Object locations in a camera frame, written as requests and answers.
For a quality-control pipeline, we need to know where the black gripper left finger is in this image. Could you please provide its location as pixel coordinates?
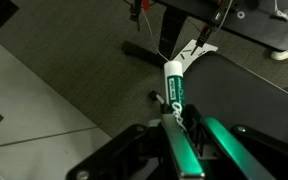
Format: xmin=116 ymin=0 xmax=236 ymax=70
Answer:
xmin=65 ymin=103 xmax=206 ymax=180

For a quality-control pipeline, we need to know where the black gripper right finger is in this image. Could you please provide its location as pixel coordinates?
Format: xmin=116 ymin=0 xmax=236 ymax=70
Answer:
xmin=183 ymin=104 xmax=288 ymax=180

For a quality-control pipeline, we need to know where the green whiteboard marker white cap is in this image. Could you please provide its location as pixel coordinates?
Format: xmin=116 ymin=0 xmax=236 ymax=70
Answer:
xmin=163 ymin=60 xmax=189 ymax=134

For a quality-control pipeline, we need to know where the white paper with black marks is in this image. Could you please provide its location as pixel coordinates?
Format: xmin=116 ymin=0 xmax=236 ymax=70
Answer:
xmin=172 ymin=39 xmax=219 ymax=63

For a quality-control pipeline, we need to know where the white sneaker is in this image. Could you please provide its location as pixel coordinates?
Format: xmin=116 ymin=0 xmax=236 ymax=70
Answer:
xmin=270 ymin=35 xmax=288 ymax=62

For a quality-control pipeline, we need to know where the metal washer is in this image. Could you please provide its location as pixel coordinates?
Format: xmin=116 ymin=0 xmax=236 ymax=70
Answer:
xmin=236 ymin=10 xmax=247 ymax=20

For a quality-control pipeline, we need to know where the black clamp orange handle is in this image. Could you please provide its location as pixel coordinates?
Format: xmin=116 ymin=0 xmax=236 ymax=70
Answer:
xmin=190 ymin=0 xmax=235 ymax=56

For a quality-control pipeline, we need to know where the thin white hanging cable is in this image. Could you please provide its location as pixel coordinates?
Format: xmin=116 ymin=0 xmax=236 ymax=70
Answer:
xmin=140 ymin=8 xmax=172 ymax=63

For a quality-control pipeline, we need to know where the black clamp red handle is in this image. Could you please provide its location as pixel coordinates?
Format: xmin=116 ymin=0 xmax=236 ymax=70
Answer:
xmin=129 ymin=0 xmax=151 ymax=32

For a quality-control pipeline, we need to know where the white cable on table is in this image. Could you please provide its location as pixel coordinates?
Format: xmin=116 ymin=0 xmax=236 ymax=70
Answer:
xmin=273 ymin=0 xmax=288 ymax=22

